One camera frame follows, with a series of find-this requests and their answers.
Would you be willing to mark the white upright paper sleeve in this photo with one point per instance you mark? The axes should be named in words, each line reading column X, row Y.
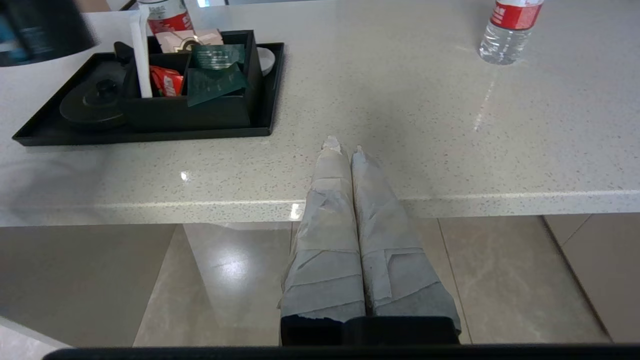
column 142, row 55

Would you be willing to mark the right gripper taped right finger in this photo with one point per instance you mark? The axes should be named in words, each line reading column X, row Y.
column 395, row 260

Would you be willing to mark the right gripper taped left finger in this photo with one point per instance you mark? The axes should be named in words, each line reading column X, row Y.
column 325, row 250

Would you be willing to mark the dark green tea packet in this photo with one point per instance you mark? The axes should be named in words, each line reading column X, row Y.
column 217, row 56
column 215, row 86

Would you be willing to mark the clear water bottle red cap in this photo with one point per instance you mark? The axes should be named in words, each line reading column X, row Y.
column 167, row 17
column 507, row 35

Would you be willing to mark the black round kettle base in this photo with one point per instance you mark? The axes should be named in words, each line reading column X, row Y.
column 92, row 107

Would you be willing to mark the black compartment organizer box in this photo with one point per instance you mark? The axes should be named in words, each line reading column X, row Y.
column 190, row 117

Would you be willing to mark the black rectangular serving tray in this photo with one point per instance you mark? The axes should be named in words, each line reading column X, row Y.
column 150, row 137

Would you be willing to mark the white brown sachet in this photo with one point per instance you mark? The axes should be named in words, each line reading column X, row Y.
column 185, row 40

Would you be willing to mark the black electric kettle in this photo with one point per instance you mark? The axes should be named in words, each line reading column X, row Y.
column 40, row 30

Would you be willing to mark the red tea packet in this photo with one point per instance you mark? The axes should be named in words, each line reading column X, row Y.
column 167, row 82

